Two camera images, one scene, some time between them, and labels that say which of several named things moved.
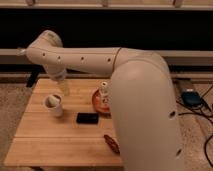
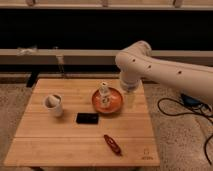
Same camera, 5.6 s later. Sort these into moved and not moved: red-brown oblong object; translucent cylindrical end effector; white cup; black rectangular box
Moved: translucent cylindrical end effector
Not moved: white cup; red-brown oblong object; black rectangular box
